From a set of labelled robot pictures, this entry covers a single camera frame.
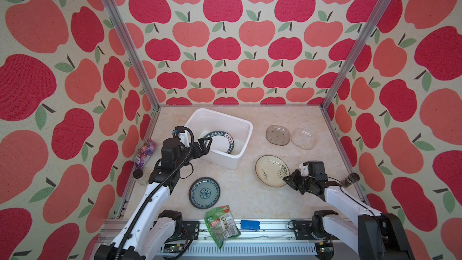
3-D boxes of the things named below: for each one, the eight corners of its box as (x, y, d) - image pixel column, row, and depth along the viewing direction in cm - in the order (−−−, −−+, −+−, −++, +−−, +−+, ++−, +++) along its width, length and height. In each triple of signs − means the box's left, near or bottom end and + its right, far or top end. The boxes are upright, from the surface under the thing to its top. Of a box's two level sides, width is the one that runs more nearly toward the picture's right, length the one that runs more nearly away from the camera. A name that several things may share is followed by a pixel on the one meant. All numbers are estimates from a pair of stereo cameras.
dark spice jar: (341, 189, 87) (352, 180, 79) (338, 181, 90) (349, 172, 82) (349, 189, 87) (361, 180, 79) (346, 181, 90) (357, 172, 82)
